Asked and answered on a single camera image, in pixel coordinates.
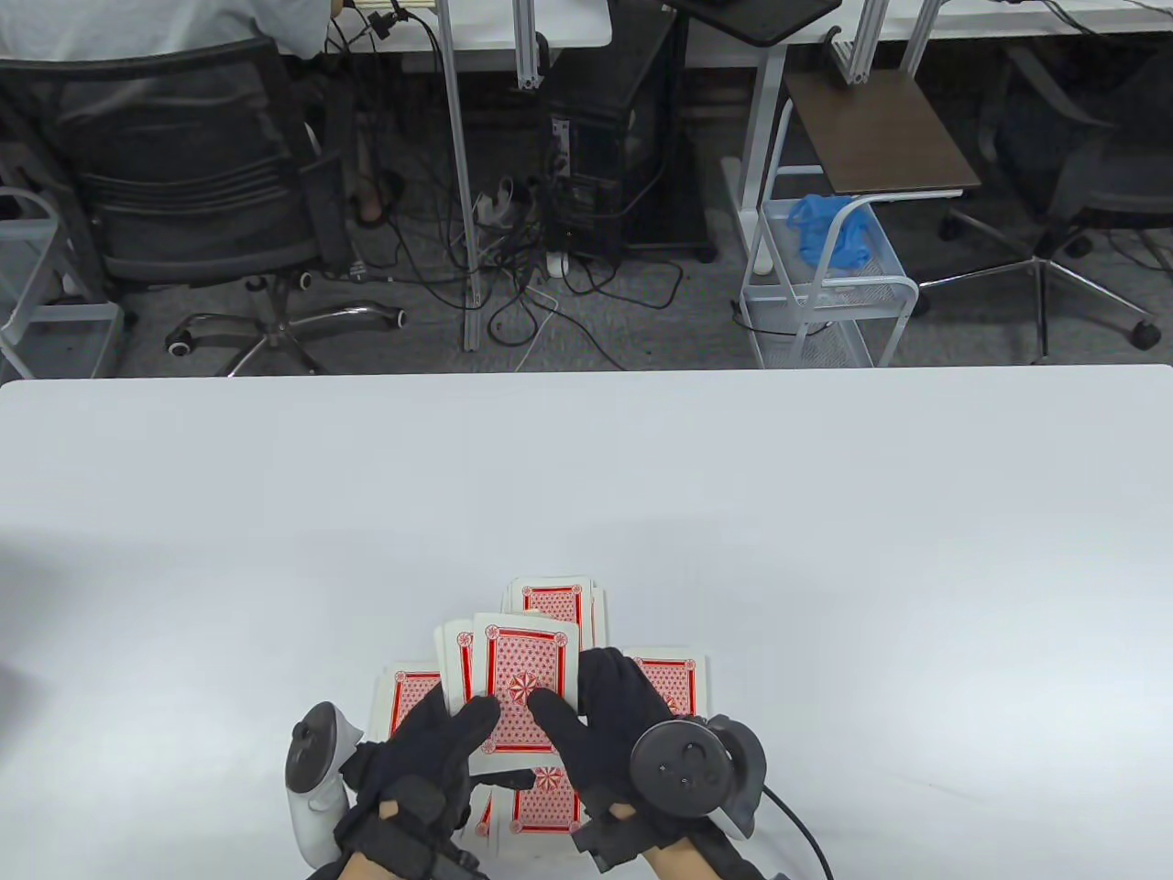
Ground person's right hand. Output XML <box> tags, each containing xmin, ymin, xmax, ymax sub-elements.
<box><xmin>529</xmin><ymin>647</ymin><xmax>674</xmax><ymax>826</ymax></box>

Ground person's left hand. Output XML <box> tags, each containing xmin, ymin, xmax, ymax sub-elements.
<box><xmin>334</xmin><ymin>686</ymin><xmax>537</xmax><ymax>867</ymax></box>

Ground pile of dealt red cards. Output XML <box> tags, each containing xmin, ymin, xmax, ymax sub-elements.
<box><xmin>623</xmin><ymin>649</ymin><xmax>709</xmax><ymax>721</ymax></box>
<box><xmin>369</xmin><ymin>661</ymin><xmax>450</xmax><ymax>745</ymax></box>
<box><xmin>501</xmin><ymin>576</ymin><xmax>608</xmax><ymax>654</ymax></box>
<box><xmin>461</xmin><ymin>764</ymin><xmax>588</xmax><ymax>859</ymax></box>

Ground single red-backed playing card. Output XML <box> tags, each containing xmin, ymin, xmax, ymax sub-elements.
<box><xmin>473</xmin><ymin>611</ymin><xmax>586</xmax><ymax>758</ymax></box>

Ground person's right forearm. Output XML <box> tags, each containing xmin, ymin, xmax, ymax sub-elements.
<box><xmin>641</xmin><ymin>843</ymin><xmax>711</xmax><ymax>880</ymax></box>

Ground person's left forearm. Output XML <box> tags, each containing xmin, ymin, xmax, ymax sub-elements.
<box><xmin>307</xmin><ymin>852</ymin><xmax>404</xmax><ymax>880</ymax></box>

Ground white floor power strip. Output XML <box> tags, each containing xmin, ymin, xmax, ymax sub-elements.
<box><xmin>471</xmin><ymin>177</ymin><xmax>540</xmax><ymax>232</ymax></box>

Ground crumpled blue gloves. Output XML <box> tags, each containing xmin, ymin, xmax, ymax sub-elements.
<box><xmin>786</xmin><ymin>192</ymin><xmax>878</xmax><ymax>273</ymax></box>

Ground white metal trolley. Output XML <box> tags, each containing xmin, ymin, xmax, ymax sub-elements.
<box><xmin>0</xmin><ymin>186</ymin><xmax>126</xmax><ymax>380</ymax></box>

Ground black mesh office chair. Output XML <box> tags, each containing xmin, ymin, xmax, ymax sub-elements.
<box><xmin>0</xmin><ymin>41</ymin><xmax>410</xmax><ymax>378</ymax></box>

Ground black computer tower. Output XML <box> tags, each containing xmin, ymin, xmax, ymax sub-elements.
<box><xmin>539</xmin><ymin>9</ymin><xmax>718</xmax><ymax>267</ymax></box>

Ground brown wooden side table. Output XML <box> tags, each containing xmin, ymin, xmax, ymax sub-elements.
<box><xmin>782</xmin><ymin>67</ymin><xmax>984</xmax><ymax>199</ymax></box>

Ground dark grey office chair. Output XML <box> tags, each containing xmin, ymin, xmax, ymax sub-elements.
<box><xmin>916</xmin><ymin>41</ymin><xmax>1173</xmax><ymax>365</ymax></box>

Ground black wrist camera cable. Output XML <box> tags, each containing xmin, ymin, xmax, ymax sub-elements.
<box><xmin>761</xmin><ymin>786</ymin><xmax>835</xmax><ymax>880</ymax></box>

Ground tangle of black floor cables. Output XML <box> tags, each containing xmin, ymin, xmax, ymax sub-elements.
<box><xmin>367</xmin><ymin>165</ymin><xmax>688</xmax><ymax>373</ymax></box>

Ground white wire rolling cart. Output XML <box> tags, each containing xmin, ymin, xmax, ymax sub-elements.
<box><xmin>736</xmin><ymin>96</ymin><xmax>921</xmax><ymax>370</ymax></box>

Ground aluminium frame post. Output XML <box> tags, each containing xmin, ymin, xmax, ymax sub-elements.
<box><xmin>436</xmin><ymin>0</ymin><xmax>483</xmax><ymax>355</ymax></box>
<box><xmin>828</xmin><ymin>0</ymin><xmax>887</xmax><ymax>86</ymax></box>
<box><xmin>901</xmin><ymin>0</ymin><xmax>947</xmax><ymax>82</ymax></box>
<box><xmin>511</xmin><ymin>0</ymin><xmax>545</xmax><ymax>94</ymax></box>

